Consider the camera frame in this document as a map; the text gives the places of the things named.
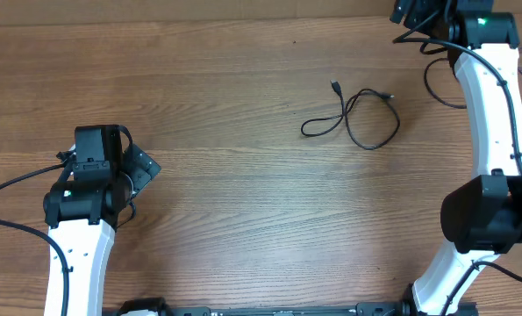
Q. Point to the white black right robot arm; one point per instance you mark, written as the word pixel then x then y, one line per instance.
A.
pixel 483 218

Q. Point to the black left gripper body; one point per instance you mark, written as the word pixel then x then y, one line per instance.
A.
pixel 139 169

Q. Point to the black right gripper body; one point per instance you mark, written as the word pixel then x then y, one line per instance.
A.
pixel 421 17

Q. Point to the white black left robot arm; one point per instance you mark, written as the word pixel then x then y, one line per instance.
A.
pixel 100 179

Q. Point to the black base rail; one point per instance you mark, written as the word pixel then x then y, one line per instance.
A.
pixel 158 306

